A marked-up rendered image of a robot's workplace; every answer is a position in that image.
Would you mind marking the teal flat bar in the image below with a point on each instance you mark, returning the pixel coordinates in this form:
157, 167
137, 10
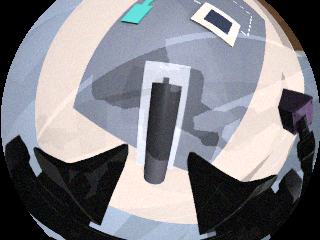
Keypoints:
137, 13

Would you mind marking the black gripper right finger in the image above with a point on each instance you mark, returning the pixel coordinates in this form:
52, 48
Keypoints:
217, 195

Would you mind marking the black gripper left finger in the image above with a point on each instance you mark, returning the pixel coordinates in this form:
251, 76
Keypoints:
90, 182

